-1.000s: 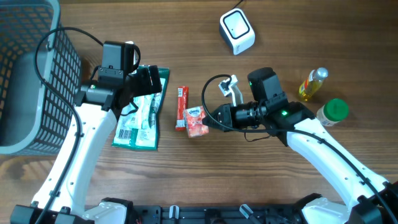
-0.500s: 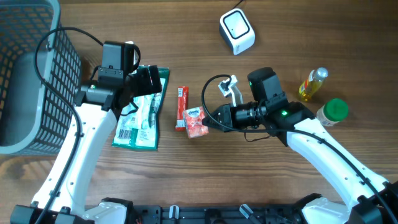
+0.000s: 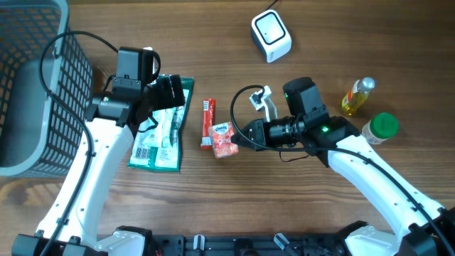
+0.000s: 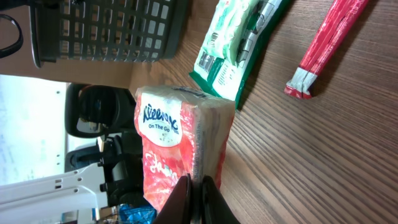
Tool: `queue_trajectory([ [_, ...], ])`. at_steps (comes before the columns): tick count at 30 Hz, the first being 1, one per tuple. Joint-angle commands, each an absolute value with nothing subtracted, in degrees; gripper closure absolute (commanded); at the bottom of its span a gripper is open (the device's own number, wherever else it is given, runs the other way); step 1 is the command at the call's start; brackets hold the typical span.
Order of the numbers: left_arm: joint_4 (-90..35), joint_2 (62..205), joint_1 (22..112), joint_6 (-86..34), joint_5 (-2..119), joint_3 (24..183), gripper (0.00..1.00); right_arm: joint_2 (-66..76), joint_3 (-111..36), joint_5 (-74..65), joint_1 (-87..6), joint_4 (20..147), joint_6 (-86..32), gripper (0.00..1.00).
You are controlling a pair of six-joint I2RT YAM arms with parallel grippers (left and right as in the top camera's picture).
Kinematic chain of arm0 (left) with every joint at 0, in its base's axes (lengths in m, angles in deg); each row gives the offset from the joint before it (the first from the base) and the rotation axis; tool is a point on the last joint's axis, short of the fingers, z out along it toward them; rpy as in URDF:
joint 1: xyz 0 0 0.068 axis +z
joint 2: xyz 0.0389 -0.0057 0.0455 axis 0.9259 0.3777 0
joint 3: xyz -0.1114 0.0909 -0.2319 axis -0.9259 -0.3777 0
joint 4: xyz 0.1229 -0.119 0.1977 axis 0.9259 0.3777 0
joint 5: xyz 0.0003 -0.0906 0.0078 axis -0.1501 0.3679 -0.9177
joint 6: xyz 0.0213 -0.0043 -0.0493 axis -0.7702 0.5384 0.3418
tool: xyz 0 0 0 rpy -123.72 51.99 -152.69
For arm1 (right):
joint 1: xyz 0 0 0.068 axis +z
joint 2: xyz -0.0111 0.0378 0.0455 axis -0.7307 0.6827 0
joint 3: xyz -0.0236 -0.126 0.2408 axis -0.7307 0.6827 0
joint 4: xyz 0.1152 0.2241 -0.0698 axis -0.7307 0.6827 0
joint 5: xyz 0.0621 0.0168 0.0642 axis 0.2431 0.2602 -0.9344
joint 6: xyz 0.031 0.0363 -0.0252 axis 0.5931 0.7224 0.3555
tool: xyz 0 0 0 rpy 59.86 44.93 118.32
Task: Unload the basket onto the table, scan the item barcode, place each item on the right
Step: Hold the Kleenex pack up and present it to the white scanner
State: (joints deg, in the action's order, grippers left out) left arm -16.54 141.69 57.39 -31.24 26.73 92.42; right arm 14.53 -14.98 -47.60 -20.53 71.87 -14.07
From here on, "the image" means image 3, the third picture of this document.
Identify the yellow liquid small bottle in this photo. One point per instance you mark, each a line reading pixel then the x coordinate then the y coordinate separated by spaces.
pixel 357 95

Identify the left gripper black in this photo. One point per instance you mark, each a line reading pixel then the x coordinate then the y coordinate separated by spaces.
pixel 164 84

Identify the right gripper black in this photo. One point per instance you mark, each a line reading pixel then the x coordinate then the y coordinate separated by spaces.
pixel 260 133

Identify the green lid white jar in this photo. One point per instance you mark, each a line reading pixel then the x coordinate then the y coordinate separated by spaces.
pixel 380 128

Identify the mint green wipes packet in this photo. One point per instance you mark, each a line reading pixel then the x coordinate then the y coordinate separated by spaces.
pixel 168 123

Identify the red stick packet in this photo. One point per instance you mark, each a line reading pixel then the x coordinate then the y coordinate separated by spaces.
pixel 208 118

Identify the white barcode scanner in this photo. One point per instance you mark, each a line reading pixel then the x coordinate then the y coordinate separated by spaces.
pixel 270 35

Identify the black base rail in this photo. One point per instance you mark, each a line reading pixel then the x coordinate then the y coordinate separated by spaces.
pixel 200 245

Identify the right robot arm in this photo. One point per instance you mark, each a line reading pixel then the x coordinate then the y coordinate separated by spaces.
pixel 420 225

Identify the red white carton cup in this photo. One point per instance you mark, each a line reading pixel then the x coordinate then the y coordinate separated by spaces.
pixel 221 135

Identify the grey plastic mesh basket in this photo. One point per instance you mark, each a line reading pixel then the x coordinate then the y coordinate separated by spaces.
pixel 42 89

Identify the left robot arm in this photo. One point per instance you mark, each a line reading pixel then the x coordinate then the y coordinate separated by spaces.
pixel 112 121

